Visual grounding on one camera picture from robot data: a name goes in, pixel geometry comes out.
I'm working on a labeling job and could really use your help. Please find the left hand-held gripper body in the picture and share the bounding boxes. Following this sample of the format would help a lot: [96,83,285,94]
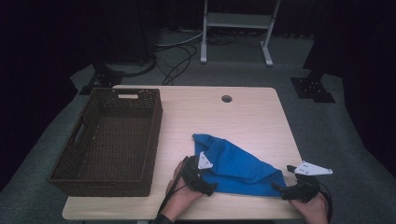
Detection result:
[180,151,216,195]

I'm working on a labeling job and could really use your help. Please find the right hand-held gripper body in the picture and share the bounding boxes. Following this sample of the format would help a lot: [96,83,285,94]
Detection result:
[281,161,333,203]

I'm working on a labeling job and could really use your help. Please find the blue printed t-shirt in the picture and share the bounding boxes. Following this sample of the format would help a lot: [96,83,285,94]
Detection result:
[191,133,288,198]

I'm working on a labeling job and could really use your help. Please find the brown wicker basket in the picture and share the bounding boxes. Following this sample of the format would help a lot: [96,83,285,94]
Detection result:
[47,87,163,198]

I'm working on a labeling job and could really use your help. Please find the person's right hand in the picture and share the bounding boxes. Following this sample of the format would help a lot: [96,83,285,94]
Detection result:
[289,192,330,224]

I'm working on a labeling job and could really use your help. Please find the person's left hand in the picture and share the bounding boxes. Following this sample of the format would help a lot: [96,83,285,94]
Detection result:
[160,161,204,220]

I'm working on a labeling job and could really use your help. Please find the black stand with square base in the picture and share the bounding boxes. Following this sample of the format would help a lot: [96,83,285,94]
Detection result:
[290,62,337,105]

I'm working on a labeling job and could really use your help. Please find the black stand with flat feet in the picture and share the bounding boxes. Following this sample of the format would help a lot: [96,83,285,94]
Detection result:
[78,60,126,96]

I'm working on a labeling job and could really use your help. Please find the white metal stand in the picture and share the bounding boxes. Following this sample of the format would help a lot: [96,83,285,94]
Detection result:
[200,0,282,67]

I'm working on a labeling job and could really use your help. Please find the left hand-held gripper cable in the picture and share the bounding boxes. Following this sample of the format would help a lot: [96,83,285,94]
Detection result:
[156,157,190,218]

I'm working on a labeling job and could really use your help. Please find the hand-held gripper cable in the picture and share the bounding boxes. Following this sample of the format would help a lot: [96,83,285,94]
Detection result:
[156,157,190,218]
[317,181,334,224]

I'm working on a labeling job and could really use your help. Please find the right hand-held gripper cable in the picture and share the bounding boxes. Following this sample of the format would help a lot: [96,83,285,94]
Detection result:
[317,181,334,224]

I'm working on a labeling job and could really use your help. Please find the black floor cables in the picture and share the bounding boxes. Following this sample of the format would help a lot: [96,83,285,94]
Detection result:
[154,42,199,87]

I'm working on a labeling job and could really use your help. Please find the thick black hose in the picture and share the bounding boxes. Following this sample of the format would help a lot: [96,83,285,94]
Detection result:
[122,53,159,78]

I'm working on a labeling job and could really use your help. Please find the white floor cable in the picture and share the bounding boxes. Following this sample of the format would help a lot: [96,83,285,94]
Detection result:
[156,31,205,49]

